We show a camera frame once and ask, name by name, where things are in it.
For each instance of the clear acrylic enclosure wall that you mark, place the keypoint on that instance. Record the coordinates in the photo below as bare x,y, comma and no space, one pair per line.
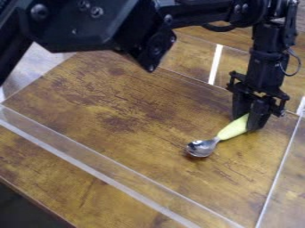
104,129

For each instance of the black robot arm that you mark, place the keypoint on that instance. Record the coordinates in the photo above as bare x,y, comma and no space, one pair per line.
138,27

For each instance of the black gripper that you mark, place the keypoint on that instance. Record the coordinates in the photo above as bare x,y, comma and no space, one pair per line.
257,94

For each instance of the green handled metal spoon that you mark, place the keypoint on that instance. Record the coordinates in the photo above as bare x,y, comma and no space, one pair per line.
201,149

